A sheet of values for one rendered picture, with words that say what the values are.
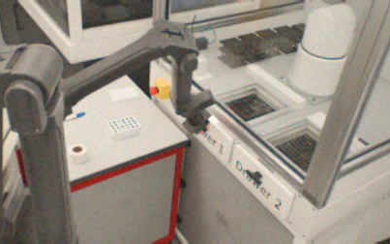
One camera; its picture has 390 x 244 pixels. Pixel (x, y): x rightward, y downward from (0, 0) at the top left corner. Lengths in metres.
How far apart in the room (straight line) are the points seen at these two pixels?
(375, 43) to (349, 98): 0.16
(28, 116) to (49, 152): 0.09
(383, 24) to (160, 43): 0.51
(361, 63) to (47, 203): 0.78
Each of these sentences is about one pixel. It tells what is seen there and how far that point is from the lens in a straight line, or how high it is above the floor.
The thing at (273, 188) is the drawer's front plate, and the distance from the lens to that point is 1.48.
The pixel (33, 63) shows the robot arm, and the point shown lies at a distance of 0.57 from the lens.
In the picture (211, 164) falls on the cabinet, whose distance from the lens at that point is 1.80.
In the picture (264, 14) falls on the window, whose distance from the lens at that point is 1.35.
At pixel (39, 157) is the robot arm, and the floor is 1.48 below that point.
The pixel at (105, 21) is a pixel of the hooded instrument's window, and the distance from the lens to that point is 2.22.
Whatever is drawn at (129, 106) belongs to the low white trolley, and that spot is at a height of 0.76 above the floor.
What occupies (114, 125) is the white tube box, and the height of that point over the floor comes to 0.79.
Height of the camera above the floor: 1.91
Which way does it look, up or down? 37 degrees down
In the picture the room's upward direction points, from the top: 7 degrees clockwise
